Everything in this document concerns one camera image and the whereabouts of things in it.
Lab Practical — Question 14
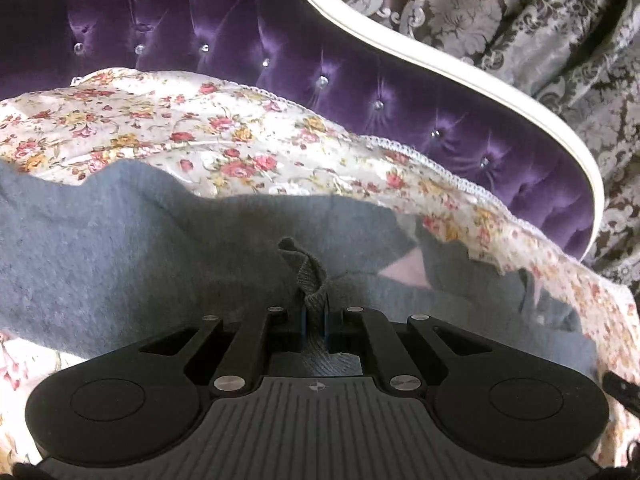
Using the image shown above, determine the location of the purple tufted velvet sofa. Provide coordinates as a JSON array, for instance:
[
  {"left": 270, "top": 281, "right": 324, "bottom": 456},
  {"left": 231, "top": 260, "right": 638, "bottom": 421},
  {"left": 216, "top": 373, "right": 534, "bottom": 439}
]
[{"left": 1, "top": 0, "right": 604, "bottom": 258}]

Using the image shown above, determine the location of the floral quilted bedspread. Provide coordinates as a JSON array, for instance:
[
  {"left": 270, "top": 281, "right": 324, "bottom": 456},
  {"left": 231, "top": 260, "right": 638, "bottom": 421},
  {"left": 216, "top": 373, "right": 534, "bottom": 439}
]
[{"left": 1, "top": 68, "right": 639, "bottom": 479}]

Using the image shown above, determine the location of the grey argyle knit sweater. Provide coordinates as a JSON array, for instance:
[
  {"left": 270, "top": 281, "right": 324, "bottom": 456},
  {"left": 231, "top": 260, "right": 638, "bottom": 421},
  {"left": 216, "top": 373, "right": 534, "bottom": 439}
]
[{"left": 1, "top": 162, "right": 597, "bottom": 376}]

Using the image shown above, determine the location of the grey damask curtain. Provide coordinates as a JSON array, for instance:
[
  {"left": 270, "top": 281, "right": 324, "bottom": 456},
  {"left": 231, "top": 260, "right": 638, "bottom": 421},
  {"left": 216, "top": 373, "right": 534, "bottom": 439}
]
[{"left": 343, "top": 0, "right": 639, "bottom": 289}]

